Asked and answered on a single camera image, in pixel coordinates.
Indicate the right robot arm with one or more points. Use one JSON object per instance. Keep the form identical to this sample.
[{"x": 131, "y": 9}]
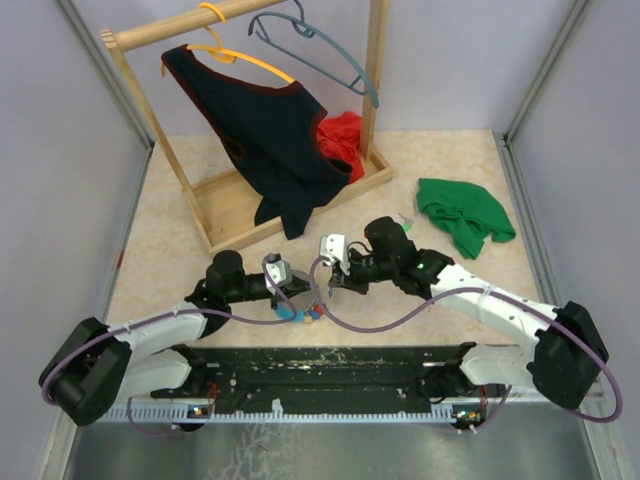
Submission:
[{"x": 555, "y": 350}]

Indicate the blue-grey hanger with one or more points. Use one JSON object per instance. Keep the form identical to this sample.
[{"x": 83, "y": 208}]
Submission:
[{"x": 292, "y": 35}]

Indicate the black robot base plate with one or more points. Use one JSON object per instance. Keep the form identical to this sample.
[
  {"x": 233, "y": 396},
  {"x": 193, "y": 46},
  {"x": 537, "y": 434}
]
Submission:
[{"x": 327, "y": 380}]

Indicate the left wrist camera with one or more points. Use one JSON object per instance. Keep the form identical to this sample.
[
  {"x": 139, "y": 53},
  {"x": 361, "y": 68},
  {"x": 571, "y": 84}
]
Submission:
[{"x": 277, "y": 272}]

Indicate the key with green tag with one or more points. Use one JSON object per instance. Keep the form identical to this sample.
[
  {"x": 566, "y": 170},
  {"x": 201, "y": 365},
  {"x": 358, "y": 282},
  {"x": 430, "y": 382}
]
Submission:
[{"x": 407, "y": 223}]

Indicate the yellow hanger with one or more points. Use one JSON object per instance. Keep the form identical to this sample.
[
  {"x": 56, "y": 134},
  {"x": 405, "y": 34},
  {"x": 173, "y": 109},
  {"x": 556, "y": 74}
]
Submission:
[{"x": 225, "y": 56}]

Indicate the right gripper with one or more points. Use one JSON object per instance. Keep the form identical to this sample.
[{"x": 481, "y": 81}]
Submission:
[{"x": 350, "y": 281}]

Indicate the navy tank top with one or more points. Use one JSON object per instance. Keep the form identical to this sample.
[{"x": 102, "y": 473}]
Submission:
[{"x": 270, "y": 136}]

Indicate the wooden clothes rack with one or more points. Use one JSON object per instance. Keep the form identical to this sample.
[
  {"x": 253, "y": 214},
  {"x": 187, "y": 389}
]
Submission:
[{"x": 224, "y": 205}]

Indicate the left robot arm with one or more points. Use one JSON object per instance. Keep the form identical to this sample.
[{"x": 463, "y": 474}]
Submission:
[{"x": 99, "y": 365}]

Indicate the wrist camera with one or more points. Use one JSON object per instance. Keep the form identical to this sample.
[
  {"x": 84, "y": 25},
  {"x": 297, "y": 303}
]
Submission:
[
  {"x": 333, "y": 251},
  {"x": 277, "y": 272}
]

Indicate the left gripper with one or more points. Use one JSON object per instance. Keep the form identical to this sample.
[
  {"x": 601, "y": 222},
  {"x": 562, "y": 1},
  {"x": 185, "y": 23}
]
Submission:
[{"x": 297, "y": 285}]

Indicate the green cloth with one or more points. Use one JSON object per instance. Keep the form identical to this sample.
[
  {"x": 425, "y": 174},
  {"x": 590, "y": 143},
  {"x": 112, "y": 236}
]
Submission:
[{"x": 466, "y": 211}]

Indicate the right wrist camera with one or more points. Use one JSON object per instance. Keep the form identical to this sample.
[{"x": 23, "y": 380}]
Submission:
[{"x": 333, "y": 251}]

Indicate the red cloth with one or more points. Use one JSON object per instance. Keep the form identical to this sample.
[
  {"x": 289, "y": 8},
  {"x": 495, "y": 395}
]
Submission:
[{"x": 339, "y": 137}]

